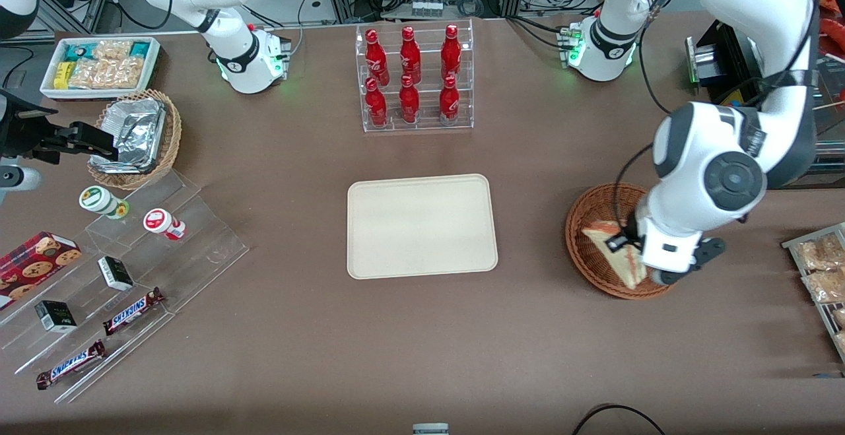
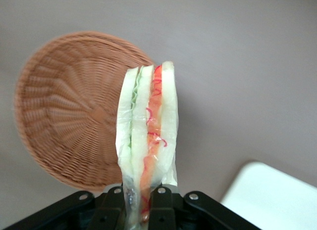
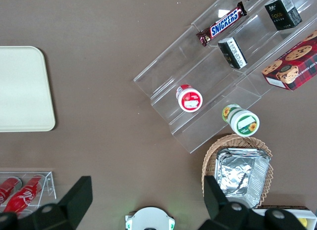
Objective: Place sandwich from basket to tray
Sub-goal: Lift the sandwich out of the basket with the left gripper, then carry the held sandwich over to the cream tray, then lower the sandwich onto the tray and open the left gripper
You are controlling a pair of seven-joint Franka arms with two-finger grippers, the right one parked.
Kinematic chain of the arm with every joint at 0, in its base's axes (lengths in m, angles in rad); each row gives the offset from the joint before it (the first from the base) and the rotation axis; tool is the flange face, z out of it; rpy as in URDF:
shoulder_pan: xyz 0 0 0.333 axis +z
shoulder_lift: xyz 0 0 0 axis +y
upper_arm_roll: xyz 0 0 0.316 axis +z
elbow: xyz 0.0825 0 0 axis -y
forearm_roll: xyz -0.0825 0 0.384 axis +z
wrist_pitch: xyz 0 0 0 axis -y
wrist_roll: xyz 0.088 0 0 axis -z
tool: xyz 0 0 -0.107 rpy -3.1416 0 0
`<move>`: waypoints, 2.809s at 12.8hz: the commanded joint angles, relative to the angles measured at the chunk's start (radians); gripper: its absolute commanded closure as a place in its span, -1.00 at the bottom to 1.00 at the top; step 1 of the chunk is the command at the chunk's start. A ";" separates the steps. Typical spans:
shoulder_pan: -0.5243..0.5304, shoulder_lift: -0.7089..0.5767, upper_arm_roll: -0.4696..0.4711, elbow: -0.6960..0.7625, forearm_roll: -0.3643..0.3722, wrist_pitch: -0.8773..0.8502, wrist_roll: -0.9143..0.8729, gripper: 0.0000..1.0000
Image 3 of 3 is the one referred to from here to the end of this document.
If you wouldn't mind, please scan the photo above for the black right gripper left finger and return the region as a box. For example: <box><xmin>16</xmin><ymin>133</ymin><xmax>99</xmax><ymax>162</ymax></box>
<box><xmin>0</xmin><ymin>175</ymin><xmax>93</xmax><ymax>230</ymax></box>

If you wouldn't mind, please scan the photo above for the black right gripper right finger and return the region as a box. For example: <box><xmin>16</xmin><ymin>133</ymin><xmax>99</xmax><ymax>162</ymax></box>
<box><xmin>199</xmin><ymin>175</ymin><xmax>308</xmax><ymax>230</ymax></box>

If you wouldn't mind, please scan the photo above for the aluminium foil tray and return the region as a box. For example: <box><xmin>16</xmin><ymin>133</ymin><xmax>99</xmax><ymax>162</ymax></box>
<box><xmin>213</xmin><ymin>147</ymin><xmax>272</xmax><ymax>209</ymax></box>

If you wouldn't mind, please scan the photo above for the light tan wicker basket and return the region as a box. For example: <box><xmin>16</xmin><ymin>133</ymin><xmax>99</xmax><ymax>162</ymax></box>
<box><xmin>202</xmin><ymin>133</ymin><xmax>274</xmax><ymax>209</ymax></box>

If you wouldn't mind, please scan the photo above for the beige plastic tray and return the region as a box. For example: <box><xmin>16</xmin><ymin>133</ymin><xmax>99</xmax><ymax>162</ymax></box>
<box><xmin>0</xmin><ymin>46</ymin><xmax>56</xmax><ymax>133</ymax></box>

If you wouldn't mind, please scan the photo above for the clear acrylic bottle rack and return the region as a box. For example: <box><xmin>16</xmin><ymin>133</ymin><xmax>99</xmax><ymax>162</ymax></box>
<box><xmin>0</xmin><ymin>170</ymin><xmax>58</xmax><ymax>214</ymax></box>

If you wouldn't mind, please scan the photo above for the red cola bottle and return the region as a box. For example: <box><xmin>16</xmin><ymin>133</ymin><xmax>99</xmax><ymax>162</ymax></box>
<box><xmin>1</xmin><ymin>176</ymin><xmax>47</xmax><ymax>214</ymax></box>
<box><xmin>0</xmin><ymin>177</ymin><xmax>23</xmax><ymax>206</ymax></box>

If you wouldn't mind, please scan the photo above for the white plastic snack bin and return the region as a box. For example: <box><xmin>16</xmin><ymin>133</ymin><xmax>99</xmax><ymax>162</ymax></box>
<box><xmin>252</xmin><ymin>205</ymin><xmax>317</xmax><ymax>230</ymax></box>

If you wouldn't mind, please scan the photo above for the green lid yogurt cup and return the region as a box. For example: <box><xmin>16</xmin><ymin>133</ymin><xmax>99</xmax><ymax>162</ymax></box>
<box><xmin>221</xmin><ymin>103</ymin><xmax>261</xmax><ymax>138</ymax></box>

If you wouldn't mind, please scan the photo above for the red lid yogurt cup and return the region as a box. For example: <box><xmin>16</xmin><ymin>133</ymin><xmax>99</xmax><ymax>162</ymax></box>
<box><xmin>175</xmin><ymin>84</ymin><xmax>204</xmax><ymax>113</ymax></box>

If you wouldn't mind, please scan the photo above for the clear acrylic stepped shelf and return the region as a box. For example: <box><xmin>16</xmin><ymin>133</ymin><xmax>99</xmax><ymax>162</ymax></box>
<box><xmin>133</xmin><ymin>0</ymin><xmax>317</xmax><ymax>154</ymax></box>

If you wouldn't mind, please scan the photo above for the small black carton box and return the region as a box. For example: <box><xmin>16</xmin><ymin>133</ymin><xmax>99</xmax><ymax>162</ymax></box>
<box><xmin>217</xmin><ymin>37</ymin><xmax>248</xmax><ymax>70</ymax></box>
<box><xmin>264</xmin><ymin>0</ymin><xmax>303</xmax><ymax>32</ymax></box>

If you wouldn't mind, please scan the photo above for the red plaid cookie box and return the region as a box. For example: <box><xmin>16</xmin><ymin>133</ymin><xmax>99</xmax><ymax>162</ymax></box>
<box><xmin>262</xmin><ymin>29</ymin><xmax>317</xmax><ymax>92</ymax></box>

